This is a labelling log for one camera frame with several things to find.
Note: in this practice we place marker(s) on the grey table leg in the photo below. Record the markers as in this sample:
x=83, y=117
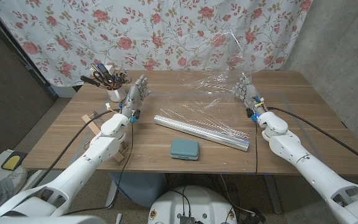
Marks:
x=273, y=196

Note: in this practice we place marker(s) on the light wooden strip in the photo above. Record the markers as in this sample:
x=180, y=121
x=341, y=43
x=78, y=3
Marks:
x=90, y=123

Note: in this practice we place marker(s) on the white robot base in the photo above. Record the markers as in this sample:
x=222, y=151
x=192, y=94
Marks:
x=194, y=202

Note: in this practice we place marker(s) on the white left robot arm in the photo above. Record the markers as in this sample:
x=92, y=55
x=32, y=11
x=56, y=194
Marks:
x=82, y=161

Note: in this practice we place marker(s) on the grey blue stool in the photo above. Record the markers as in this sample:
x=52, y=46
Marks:
x=138, y=186

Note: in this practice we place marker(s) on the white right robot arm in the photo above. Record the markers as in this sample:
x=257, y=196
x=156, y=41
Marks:
x=306, y=161

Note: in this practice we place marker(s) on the white shoe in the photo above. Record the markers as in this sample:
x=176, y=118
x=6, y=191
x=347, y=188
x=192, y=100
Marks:
x=19, y=177

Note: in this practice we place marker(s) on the dark grey partition panel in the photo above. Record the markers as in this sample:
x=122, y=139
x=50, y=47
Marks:
x=5, y=93

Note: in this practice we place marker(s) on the cling film roll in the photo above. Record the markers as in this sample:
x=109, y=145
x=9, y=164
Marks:
x=197, y=130

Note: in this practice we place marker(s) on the white tool mug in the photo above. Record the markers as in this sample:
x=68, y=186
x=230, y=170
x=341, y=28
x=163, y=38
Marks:
x=117, y=94

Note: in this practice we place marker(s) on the white robot torso edge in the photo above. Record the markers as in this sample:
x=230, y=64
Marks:
x=42, y=220

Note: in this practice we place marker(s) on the yellow black pad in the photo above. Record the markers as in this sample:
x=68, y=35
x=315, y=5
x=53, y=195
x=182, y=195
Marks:
x=12, y=161

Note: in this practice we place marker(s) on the black power adapter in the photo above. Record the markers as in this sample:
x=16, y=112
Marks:
x=253, y=217

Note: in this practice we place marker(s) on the floral backdrop cloth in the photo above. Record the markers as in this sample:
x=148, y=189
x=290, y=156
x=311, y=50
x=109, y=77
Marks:
x=166, y=31

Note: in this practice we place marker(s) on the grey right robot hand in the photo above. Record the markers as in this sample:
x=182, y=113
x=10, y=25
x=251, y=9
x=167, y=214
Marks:
x=249, y=93

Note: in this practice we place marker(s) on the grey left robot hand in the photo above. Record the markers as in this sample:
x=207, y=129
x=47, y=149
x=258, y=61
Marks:
x=134, y=96

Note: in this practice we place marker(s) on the small white box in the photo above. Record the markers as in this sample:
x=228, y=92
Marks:
x=110, y=68

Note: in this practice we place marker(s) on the teal toy case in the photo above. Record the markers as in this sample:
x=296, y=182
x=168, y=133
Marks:
x=184, y=149

